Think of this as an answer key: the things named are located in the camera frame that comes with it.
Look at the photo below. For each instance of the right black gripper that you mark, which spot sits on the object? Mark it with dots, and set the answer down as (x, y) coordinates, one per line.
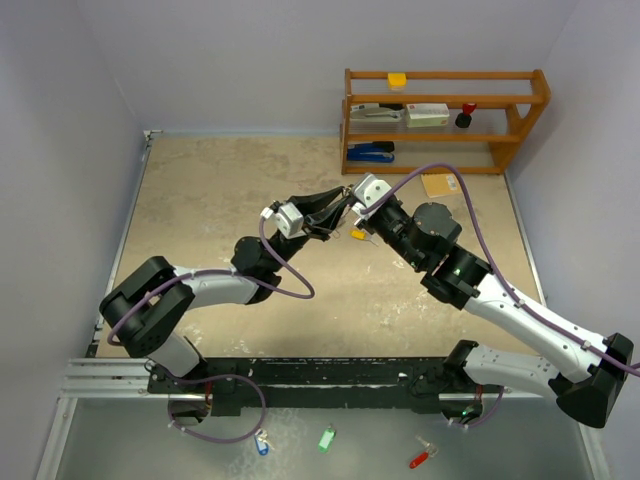
(367, 224)

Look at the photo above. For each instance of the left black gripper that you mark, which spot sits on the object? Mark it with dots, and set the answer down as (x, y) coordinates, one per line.
(317, 213)

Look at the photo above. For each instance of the large metal keyring with clips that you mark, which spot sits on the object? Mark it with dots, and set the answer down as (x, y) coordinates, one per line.
(341, 220)

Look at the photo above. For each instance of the key with yellow tag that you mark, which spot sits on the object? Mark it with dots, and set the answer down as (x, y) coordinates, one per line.
(363, 236)

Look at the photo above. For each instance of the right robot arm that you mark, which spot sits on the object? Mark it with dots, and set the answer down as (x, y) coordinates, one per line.
(583, 371)

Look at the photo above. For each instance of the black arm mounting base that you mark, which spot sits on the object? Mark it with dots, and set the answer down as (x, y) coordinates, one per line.
(418, 384)

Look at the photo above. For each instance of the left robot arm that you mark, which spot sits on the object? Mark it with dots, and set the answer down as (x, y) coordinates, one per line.
(145, 308)

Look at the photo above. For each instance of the brown envelope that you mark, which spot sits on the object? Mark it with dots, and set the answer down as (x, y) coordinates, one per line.
(440, 185)

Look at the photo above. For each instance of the blue stapler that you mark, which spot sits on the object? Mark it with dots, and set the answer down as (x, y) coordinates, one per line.
(376, 152)

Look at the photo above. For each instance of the wooden shelf rack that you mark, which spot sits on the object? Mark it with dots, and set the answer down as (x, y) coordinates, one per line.
(484, 115)

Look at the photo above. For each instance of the grey stapler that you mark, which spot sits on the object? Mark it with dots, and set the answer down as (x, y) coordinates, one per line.
(377, 112)

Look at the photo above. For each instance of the white and red box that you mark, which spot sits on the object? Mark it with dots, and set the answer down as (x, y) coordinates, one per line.
(418, 115)

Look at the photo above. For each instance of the red and black stamp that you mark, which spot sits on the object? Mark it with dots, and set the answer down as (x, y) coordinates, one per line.
(464, 118)

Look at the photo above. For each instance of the yellow box on shelf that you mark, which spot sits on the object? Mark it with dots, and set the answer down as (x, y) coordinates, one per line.
(396, 81)

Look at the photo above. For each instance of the green key tag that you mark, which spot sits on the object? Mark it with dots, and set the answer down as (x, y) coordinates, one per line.
(326, 439)

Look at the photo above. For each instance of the key with red tag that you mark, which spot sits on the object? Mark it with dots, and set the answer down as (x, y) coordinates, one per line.
(428, 451)

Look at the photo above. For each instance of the key with blue tag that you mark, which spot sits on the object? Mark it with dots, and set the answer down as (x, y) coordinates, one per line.
(263, 442)

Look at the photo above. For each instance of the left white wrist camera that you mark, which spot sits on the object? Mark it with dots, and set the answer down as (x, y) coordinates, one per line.
(287, 219)

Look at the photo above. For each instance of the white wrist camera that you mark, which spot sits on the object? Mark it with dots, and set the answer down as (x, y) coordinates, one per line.
(287, 219)
(372, 192)

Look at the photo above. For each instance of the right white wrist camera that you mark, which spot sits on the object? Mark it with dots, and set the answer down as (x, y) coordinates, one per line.
(372, 192)

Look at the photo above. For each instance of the aluminium table frame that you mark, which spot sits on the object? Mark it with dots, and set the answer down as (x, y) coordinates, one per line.
(112, 378)

